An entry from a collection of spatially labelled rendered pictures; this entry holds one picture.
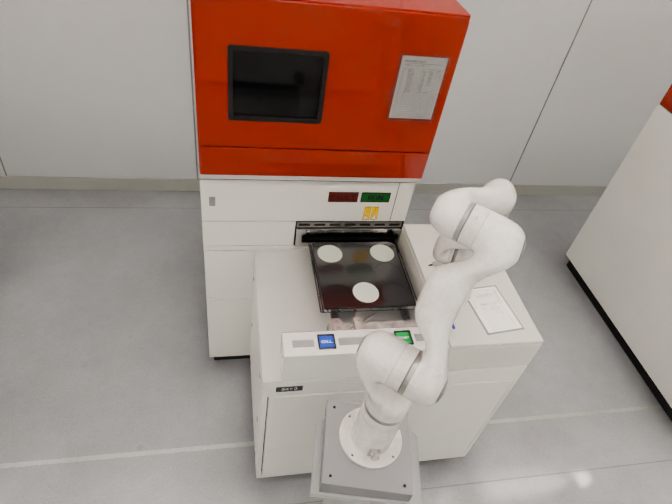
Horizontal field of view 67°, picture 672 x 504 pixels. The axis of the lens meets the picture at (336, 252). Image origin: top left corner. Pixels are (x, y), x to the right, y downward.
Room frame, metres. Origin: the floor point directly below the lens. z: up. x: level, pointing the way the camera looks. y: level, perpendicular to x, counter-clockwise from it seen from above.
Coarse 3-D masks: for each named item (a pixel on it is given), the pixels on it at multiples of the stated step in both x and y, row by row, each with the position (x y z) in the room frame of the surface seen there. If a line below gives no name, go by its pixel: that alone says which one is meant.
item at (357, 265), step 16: (352, 256) 1.49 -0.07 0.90; (368, 256) 1.51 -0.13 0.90; (320, 272) 1.37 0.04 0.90; (336, 272) 1.38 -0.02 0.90; (352, 272) 1.40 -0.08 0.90; (368, 272) 1.42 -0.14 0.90; (384, 272) 1.43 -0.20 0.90; (400, 272) 1.45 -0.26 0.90; (320, 288) 1.29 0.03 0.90; (336, 288) 1.30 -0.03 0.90; (352, 288) 1.31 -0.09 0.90; (384, 288) 1.35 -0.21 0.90; (400, 288) 1.36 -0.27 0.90; (336, 304) 1.22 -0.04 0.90; (352, 304) 1.24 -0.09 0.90; (368, 304) 1.25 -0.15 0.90; (384, 304) 1.27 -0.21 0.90; (400, 304) 1.28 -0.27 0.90
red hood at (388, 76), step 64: (192, 0) 1.40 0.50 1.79; (256, 0) 1.45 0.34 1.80; (320, 0) 1.51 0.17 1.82; (384, 0) 1.61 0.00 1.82; (448, 0) 1.73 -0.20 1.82; (256, 64) 1.45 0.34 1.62; (320, 64) 1.51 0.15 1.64; (384, 64) 1.56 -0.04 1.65; (448, 64) 1.61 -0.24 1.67; (256, 128) 1.45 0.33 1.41; (320, 128) 1.51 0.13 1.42; (384, 128) 1.57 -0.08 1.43
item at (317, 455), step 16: (352, 400) 0.90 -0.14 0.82; (320, 432) 0.77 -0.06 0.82; (320, 448) 0.72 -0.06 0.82; (416, 448) 0.78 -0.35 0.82; (320, 464) 0.67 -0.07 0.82; (416, 464) 0.73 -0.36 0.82; (416, 480) 0.68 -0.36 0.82; (320, 496) 0.59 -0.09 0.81; (336, 496) 0.59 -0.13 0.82; (352, 496) 0.60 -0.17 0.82; (416, 496) 0.63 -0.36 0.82
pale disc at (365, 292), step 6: (354, 288) 1.32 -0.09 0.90; (360, 288) 1.32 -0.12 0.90; (366, 288) 1.33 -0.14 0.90; (372, 288) 1.33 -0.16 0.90; (354, 294) 1.29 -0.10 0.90; (360, 294) 1.29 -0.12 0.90; (366, 294) 1.30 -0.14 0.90; (372, 294) 1.30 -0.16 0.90; (378, 294) 1.31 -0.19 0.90; (360, 300) 1.26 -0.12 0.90; (366, 300) 1.27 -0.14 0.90; (372, 300) 1.27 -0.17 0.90
